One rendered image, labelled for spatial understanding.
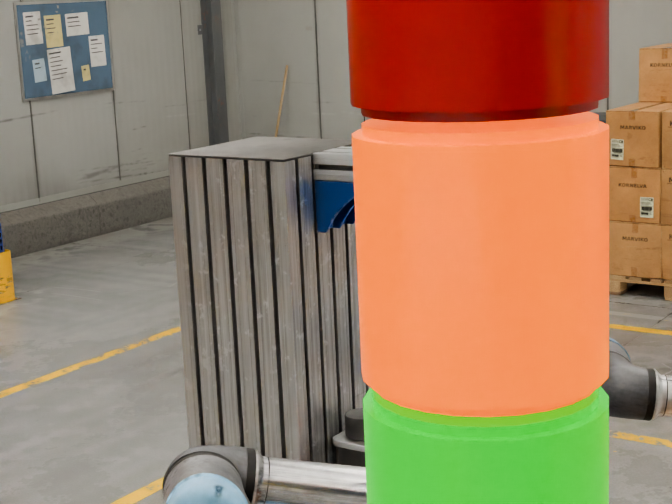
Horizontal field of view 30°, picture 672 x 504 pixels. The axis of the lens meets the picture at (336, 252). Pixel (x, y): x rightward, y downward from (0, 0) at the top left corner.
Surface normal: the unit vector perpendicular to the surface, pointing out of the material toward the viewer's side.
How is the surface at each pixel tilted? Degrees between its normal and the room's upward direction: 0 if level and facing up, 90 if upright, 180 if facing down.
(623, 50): 90
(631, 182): 89
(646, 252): 89
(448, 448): 90
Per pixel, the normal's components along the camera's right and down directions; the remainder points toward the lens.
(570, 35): 0.53, 0.15
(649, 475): -0.04, -0.98
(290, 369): -0.56, 0.19
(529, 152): 0.29, 0.18
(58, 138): 0.83, 0.08
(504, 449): 0.04, 0.21
